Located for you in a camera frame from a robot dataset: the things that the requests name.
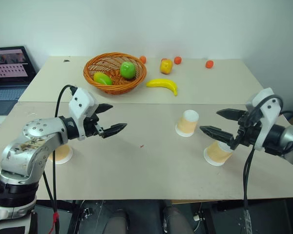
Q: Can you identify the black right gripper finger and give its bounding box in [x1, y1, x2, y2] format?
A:
[199, 125, 235, 147]
[216, 109, 247, 122]

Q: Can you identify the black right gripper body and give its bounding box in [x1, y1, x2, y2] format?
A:
[230, 111, 262, 150]

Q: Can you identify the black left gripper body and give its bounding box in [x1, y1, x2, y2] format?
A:
[84, 111, 105, 138]

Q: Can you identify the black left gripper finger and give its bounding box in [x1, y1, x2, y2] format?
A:
[101, 123, 128, 140]
[95, 103, 114, 115]

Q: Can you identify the orange wicker basket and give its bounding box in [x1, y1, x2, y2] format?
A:
[83, 51, 147, 95]

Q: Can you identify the orange and white paper cup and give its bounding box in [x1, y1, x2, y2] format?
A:
[203, 141, 234, 167]
[175, 110, 200, 137]
[47, 145, 74, 165]

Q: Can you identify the green yellow toy mango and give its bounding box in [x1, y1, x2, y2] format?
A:
[93, 72, 114, 86]

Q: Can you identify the green toy apple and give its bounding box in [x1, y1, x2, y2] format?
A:
[119, 61, 137, 79]

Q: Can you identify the yellow toy banana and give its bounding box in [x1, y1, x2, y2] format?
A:
[146, 78, 179, 97]

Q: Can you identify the open laptop computer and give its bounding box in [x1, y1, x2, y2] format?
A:
[0, 45, 38, 117]

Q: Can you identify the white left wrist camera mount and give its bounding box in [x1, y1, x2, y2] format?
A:
[68, 87, 100, 141]

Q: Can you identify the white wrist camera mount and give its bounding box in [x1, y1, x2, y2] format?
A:
[68, 87, 100, 141]
[245, 87, 283, 151]

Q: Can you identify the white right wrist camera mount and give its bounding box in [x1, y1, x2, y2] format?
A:
[245, 87, 283, 151]

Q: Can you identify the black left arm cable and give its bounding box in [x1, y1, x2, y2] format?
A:
[42, 84, 78, 234]

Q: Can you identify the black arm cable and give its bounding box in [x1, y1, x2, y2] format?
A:
[42, 84, 78, 234]
[242, 94, 293, 234]

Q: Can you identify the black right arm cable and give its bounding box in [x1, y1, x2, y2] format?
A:
[242, 94, 293, 234]

